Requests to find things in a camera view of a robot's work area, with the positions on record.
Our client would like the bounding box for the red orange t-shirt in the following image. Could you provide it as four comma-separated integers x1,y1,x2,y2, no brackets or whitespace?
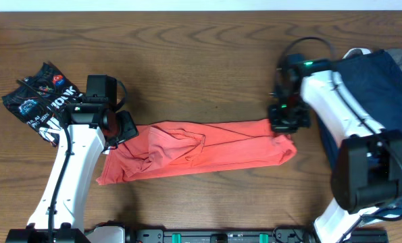
97,119,297,185

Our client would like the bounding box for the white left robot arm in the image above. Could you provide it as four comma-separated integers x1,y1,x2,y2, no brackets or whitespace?
6,75,139,243

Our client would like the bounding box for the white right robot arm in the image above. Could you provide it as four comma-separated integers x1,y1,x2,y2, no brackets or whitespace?
268,54,402,242

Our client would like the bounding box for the black printed folded shirt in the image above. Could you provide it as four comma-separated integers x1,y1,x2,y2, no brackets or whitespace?
1,62,82,146

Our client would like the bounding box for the navy blue garment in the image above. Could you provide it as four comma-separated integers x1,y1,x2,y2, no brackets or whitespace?
317,49,402,217

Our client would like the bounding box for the grey aluminium base rail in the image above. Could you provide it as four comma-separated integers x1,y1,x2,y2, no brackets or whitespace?
132,227,389,243

